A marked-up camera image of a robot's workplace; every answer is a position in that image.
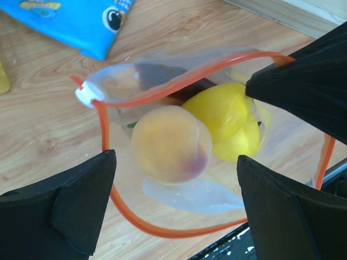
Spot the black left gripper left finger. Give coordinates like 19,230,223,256
1,149,117,260

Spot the peach toy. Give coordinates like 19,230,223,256
130,106,213,184

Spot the yellow plastic basket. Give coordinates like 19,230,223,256
0,63,11,94

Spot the purple sweet potato toy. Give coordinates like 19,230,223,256
134,62,217,105

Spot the blue patterned cloth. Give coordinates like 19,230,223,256
1,0,134,60

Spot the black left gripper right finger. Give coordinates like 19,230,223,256
237,155,346,259

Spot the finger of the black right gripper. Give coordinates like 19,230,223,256
246,23,346,143

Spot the clear zip top bag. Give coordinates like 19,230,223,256
71,47,335,238

